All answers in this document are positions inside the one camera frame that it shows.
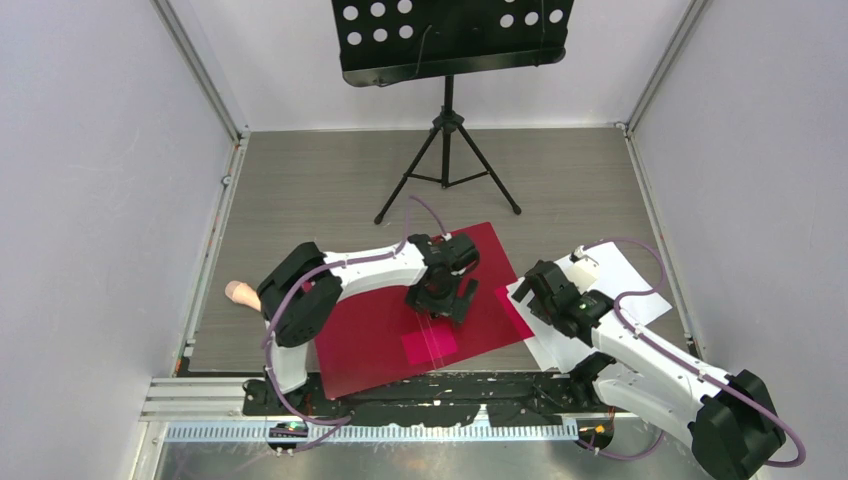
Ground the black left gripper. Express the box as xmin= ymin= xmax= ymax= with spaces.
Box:
xmin=405 ymin=269 xmax=476 ymax=326

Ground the stack of white paper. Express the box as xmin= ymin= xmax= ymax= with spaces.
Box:
xmin=496 ymin=243 xmax=672 ymax=374

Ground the red plastic folder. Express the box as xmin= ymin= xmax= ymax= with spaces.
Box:
xmin=315 ymin=222 xmax=532 ymax=399

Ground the pink plastic cylinder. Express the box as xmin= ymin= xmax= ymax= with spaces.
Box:
xmin=225 ymin=281 xmax=262 ymax=312

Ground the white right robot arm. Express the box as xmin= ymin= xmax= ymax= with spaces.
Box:
xmin=500 ymin=257 xmax=787 ymax=479

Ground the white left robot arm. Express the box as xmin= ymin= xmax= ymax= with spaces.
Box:
xmin=257 ymin=233 xmax=481 ymax=414

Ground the black music stand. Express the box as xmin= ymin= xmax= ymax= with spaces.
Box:
xmin=331 ymin=0 xmax=574 ymax=224

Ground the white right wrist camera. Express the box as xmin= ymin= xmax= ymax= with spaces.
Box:
xmin=565 ymin=245 xmax=600 ymax=293

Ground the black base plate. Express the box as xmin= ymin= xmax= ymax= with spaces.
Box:
xmin=285 ymin=372 xmax=622 ymax=427

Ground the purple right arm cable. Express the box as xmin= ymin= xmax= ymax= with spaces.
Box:
xmin=573 ymin=237 xmax=808 ymax=469

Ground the aluminium frame rail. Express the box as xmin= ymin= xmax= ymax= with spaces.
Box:
xmin=164 ymin=419 xmax=579 ymax=444

